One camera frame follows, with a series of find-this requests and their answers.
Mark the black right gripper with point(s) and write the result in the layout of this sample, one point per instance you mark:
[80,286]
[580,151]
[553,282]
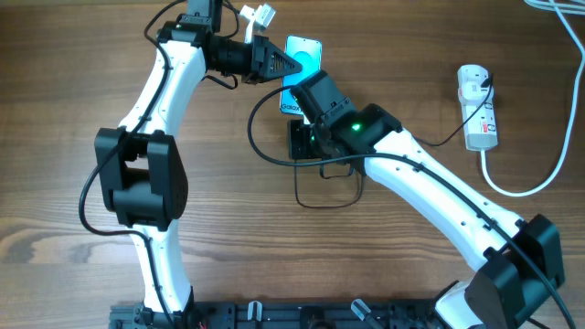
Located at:
[299,149]

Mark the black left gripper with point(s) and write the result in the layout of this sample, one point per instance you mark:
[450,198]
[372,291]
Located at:
[261,53]

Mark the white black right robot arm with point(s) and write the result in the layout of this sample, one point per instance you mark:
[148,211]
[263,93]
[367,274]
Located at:
[517,264]

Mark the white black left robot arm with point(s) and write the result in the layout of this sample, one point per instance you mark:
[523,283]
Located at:
[143,180]

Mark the white USB charger plug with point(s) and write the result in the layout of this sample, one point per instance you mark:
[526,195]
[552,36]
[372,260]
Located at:
[472,93]

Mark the white power strip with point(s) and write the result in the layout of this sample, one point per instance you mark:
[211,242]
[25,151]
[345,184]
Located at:
[479,126]

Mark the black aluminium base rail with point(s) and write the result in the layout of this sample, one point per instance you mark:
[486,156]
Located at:
[396,314]

